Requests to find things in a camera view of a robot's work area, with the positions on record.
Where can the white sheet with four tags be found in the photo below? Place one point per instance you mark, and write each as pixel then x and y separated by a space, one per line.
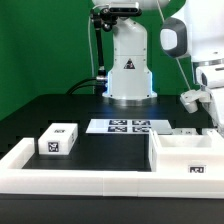
pixel 128 126

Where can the black camera on mount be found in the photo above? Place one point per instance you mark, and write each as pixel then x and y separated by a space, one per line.
pixel 104 17

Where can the white box with tags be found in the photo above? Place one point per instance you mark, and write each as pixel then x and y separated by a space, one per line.
pixel 58 139

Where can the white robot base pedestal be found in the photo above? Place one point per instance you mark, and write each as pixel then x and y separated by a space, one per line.
pixel 129 81

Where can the white U-shaped table fence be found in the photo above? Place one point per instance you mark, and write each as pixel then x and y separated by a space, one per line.
pixel 16 179

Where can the white cabinet body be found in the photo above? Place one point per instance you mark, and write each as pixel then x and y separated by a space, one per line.
pixel 186 153

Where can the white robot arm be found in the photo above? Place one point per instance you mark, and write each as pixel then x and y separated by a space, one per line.
pixel 197 31

